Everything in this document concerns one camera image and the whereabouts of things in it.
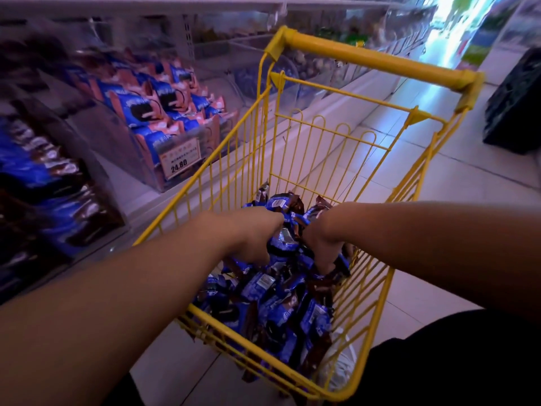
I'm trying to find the person's right forearm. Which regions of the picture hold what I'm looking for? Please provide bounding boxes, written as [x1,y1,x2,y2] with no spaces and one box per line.
[338,201,541,319]

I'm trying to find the person's black clothing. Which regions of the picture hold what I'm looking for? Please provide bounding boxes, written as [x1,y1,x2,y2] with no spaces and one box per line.
[323,308,541,406]

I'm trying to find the person's left forearm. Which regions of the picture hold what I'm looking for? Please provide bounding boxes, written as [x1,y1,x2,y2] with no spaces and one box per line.
[0,210,231,406]

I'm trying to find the white store shelf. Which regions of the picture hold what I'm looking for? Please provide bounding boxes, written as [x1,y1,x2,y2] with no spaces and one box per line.
[0,0,440,267]

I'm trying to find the person's left hand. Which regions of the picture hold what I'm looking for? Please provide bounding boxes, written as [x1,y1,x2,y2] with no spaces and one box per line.
[206,207,285,267]

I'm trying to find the large clear plastic display bin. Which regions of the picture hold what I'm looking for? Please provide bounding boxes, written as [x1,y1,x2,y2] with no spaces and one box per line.
[0,91,128,303]

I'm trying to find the white price tag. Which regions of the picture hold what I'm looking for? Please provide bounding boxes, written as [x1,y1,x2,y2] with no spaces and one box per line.
[160,137,202,181]

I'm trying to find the pile of blue brown packets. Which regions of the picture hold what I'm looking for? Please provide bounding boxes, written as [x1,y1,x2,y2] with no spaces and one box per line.
[192,184,353,383]

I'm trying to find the yellow wire shopping cart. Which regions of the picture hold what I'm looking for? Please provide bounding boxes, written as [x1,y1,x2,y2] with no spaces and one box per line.
[133,25,486,403]

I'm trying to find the dark display crate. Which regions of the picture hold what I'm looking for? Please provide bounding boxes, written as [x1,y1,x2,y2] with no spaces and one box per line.
[483,47,541,155]

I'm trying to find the person's right hand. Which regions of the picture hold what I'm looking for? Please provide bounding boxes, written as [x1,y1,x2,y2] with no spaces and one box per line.
[302,202,354,275]

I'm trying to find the row of clear snack bins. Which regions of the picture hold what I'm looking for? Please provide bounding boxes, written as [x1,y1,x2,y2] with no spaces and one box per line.
[190,4,438,106]

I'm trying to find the white plastic bag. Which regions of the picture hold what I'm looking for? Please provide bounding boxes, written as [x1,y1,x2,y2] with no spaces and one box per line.
[319,330,358,391]

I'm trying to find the stack of blue pink packets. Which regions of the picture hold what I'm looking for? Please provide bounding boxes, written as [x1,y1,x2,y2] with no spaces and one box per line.
[70,52,239,165]

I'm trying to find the blue brown snack packet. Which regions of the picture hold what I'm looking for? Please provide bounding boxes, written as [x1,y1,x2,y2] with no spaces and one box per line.
[266,226,303,255]
[265,192,306,226]

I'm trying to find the stack of dark blue packets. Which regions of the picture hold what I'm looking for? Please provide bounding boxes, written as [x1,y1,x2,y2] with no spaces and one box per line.
[0,116,125,292]

